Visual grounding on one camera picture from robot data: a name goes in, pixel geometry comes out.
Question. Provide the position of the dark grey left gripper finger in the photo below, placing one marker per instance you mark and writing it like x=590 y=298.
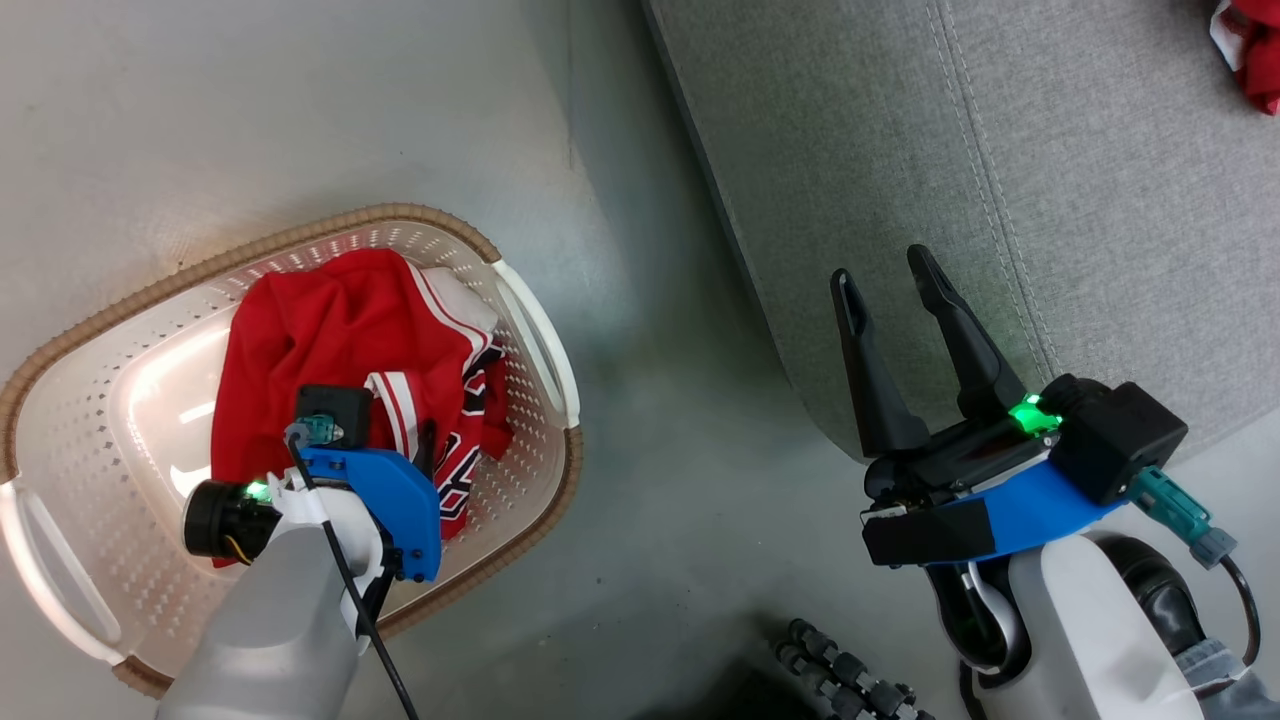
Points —
x=427 y=452

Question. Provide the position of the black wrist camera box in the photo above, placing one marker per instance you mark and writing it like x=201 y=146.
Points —
x=1120 y=440
x=335 y=405

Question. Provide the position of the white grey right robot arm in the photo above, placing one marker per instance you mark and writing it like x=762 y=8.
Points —
x=1090 y=640

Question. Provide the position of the beige perforated laundry basket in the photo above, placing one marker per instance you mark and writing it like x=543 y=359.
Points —
x=120 y=400

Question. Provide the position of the grey fabric sofa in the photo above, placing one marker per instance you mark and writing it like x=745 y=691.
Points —
x=1000 y=150

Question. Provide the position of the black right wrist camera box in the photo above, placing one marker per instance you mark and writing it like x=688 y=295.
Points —
x=1120 y=440

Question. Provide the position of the red shorts with white stripe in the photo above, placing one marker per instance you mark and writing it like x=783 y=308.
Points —
x=1255 y=50

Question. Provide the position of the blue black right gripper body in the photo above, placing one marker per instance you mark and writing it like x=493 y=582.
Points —
x=960 y=500

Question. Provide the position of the red basketball jersey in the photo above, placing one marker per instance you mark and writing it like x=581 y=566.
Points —
x=320 y=330

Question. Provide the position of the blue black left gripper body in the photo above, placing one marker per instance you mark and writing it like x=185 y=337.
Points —
x=400 y=500

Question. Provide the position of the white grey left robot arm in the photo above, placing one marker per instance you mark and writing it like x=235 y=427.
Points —
x=270 y=620

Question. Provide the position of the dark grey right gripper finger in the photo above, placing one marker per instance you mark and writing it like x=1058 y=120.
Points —
x=872 y=380
x=965 y=345

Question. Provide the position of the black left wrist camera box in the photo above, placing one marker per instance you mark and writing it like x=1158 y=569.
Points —
x=335 y=405

